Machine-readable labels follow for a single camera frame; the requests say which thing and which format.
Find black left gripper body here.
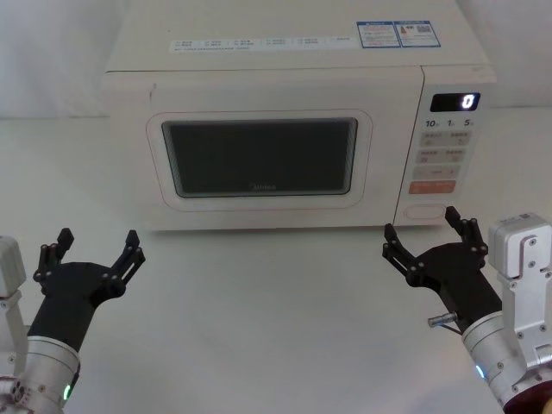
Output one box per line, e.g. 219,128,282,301
26,260,124,353

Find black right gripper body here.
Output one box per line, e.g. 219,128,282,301
406,240,505,334

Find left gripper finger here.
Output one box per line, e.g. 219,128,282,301
102,229,147,298
34,227,75,284

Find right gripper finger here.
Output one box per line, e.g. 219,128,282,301
381,223,426,285
443,205,491,262

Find white table cloth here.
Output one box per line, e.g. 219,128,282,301
0,114,552,414

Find cream microwave oven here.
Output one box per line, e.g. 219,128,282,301
102,0,499,234

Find white curtain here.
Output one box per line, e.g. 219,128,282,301
0,0,552,120

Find thin cable with silver plug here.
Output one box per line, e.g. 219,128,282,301
427,313,465,336

